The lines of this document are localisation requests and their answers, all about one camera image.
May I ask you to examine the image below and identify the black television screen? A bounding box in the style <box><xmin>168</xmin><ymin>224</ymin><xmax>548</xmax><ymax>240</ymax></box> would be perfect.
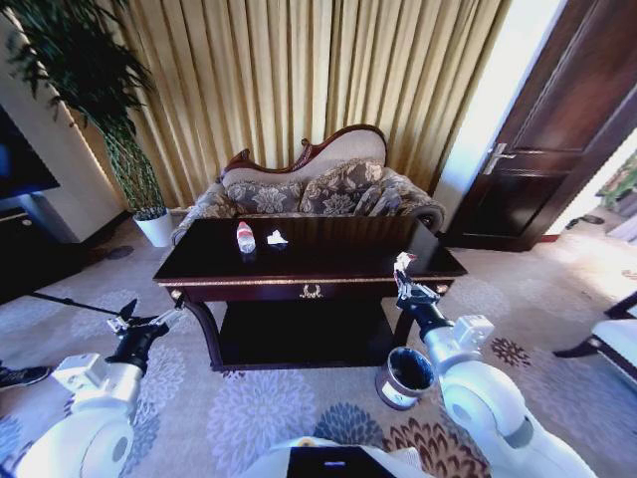
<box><xmin>0</xmin><ymin>103</ymin><xmax>62</xmax><ymax>201</ymax></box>

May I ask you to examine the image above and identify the white plant pot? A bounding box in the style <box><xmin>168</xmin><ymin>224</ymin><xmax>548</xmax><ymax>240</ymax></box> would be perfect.
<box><xmin>131</xmin><ymin>207</ymin><xmax>176</xmax><ymax>249</ymax></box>

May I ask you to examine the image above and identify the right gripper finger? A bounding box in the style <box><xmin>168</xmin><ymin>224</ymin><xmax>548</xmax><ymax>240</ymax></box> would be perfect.
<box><xmin>392</xmin><ymin>258</ymin><xmax>417</xmax><ymax>300</ymax></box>
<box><xmin>409</xmin><ymin>282</ymin><xmax>443</xmax><ymax>306</ymax></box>

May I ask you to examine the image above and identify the dark brown wooden door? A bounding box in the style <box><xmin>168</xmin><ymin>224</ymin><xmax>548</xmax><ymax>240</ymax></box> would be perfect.
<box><xmin>441</xmin><ymin>0</ymin><xmax>637</xmax><ymax>253</ymax></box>

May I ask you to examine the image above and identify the white robot front shell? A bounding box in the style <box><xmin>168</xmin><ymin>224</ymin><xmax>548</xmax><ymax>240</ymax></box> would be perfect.
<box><xmin>238</xmin><ymin>436</ymin><xmax>425</xmax><ymax>478</ymax></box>

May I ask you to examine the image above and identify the clear plastic bottle red label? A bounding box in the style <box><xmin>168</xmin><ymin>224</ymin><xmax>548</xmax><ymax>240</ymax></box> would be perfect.
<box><xmin>235</xmin><ymin>221</ymin><xmax>259</xmax><ymax>256</ymax></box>

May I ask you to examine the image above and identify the round metal trash bin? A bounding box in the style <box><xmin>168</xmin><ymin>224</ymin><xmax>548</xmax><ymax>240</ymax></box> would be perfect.
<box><xmin>374</xmin><ymin>346</ymin><xmax>438</xmax><ymax>411</ymax></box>

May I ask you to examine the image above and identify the green outdoor plant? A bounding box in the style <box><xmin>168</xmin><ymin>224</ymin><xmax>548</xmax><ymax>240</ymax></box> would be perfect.
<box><xmin>595</xmin><ymin>151</ymin><xmax>637</xmax><ymax>211</ymax></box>

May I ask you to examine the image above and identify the dark chair white seat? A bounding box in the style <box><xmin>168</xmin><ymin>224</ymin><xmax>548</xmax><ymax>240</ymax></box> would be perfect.
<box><xmin>552</xmin><ymin>290</ymin><xmax>637</xmax><ymax>390</ymax></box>

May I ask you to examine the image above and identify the floral upholstered sofa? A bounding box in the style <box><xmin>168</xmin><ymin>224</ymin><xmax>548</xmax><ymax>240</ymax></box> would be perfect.
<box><xmin>171</xmin><ymin>123</ymin><xmax>447</xmax><ymax>246</ymax></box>

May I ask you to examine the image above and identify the dark wooden coffee table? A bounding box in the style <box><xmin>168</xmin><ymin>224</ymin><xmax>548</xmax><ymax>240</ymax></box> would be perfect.
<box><xmin>152</xmin><ymin>217</ymin><xmax>469</xmax><ymax>372</ymax></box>

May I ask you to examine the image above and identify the large floral cushion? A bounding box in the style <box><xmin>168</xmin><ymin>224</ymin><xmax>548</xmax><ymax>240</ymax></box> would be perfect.
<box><xmin>299</xmin><ymin>158</ymin><xmax>385</xmax><ymax>217</ymax></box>

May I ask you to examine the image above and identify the tall green bamboo plant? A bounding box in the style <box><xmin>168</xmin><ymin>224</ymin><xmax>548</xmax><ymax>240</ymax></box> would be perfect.
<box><xmin>3</xmin><ymin>0</ymin><xmax>168</xmax><ymax>221</ymax></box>

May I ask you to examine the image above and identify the dark television cabinet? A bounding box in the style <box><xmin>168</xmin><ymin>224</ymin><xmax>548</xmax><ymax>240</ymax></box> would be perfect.
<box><xmin>0</xmin><ymin>192</ymin><xmax>87</xmax><ymax>306</ymax></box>

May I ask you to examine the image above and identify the silver door handle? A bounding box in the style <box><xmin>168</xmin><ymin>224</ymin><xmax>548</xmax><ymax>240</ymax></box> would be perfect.
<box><xmin>481</xmin><ymin>141</ymin><xmax>518</xmax><ymax>176</ymax></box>

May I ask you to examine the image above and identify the small floral cushion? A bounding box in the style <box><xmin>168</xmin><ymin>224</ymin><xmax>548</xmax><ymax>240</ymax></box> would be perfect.
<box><xmin>225</xmin><ymin>180</ymin><xmax>306</xmax><ymax>216</ymax></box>

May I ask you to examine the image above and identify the golden pleated curtain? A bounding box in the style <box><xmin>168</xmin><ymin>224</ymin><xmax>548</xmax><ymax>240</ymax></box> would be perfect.
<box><xmin>74</xmin><ymin>0</ymin><xmax>515</xmax><ymax>211</ymax></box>

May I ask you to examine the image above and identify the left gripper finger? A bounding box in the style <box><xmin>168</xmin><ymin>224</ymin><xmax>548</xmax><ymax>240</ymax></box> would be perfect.
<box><xmin>106</xmin><ymin>298</ymin><xmax>140</xmax><ymax>334</ymax></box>
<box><xmin>137</xmin><ymin>307</ymin><xmax>184</xmax><ymax>336</ymax></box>

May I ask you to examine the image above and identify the person's dark shoe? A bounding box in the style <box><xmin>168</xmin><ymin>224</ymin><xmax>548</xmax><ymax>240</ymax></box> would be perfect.
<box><xmin>0</xmin><ymin>364</ymin><xmax>52</xmax><ymax>393</ymax></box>

